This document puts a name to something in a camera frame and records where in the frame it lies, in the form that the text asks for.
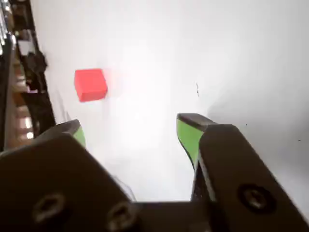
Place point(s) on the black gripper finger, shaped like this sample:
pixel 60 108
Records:
pixel 236 169
pixel 48 174

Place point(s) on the red cube block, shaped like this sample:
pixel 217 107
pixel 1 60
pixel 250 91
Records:
pixel 90 84

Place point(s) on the black background chair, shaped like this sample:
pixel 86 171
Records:
pixel 36 62

